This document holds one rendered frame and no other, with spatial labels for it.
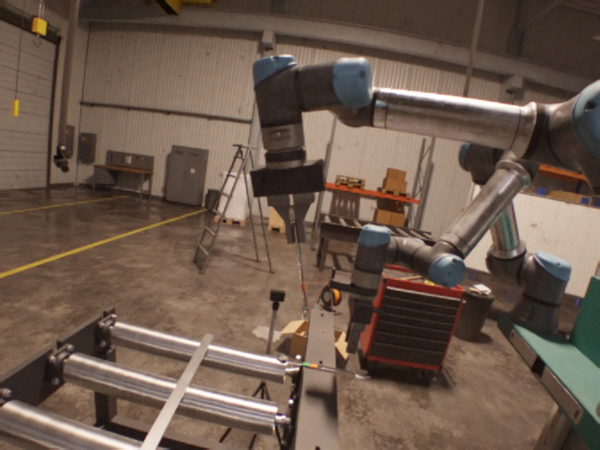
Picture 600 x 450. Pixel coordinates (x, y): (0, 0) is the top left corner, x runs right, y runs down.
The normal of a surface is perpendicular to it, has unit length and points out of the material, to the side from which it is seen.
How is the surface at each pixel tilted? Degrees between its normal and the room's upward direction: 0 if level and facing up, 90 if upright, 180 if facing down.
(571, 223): 90
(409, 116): 112
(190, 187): 90
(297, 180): 104
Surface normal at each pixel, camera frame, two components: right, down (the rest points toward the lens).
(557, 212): -0.49, 0.10
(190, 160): -0.10, 0.19
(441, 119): -0.42, 0.46
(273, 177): -0.13, 0.41
